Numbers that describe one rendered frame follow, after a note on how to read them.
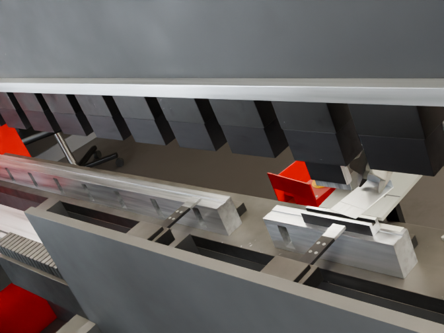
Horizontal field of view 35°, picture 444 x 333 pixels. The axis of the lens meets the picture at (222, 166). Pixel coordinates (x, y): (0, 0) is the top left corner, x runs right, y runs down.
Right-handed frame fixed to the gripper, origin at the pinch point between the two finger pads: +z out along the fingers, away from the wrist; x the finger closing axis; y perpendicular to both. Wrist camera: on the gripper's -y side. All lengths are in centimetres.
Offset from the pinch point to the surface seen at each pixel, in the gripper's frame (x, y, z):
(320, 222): -5.2, 8.6, 11.1
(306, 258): 4.5, 19.6, 17.3
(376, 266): 8.8, 2.2, 17.1
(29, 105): -114, 44, 3
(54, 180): -130, 24, 29
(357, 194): -2.0, 2.1, 3.0
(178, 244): -52, 16, 31
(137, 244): 16, 68, 14
